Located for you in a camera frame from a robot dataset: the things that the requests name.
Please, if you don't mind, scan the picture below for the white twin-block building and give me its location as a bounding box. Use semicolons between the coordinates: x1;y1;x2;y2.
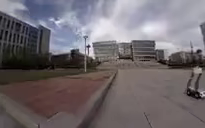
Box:
92;39;157;62

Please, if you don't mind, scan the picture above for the tall white lamp pole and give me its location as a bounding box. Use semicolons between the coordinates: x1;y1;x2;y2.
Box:
83;35;89;73

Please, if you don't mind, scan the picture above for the short lamp pole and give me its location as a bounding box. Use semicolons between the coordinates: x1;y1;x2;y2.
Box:
86;43;91;58

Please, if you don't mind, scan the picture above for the wide pale stairway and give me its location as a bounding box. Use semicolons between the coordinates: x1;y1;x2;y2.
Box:
96;59;169;70

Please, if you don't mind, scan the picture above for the low dark building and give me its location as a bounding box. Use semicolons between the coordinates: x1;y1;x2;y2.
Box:
51;48;92;66

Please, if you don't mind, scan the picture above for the pale stone kerb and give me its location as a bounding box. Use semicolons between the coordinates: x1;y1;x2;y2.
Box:
39;69;119;128

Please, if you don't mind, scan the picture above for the grey paved plaza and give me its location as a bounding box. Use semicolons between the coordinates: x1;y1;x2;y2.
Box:
88;68;205;128

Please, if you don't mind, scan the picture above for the red brick strip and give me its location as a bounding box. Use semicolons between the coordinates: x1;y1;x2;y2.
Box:
0;70;116;120

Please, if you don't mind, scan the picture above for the pale distant building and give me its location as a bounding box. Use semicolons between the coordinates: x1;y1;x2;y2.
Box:
168;50;195;65

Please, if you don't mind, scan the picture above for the row of trees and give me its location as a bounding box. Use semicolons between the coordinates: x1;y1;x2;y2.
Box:
0;49;52;70

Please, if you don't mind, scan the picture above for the grass strip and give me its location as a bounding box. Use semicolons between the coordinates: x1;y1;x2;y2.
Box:
0;68;98;85

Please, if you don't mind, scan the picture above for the large grey office building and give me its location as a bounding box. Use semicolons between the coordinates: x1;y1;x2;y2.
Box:
0;7;52;69

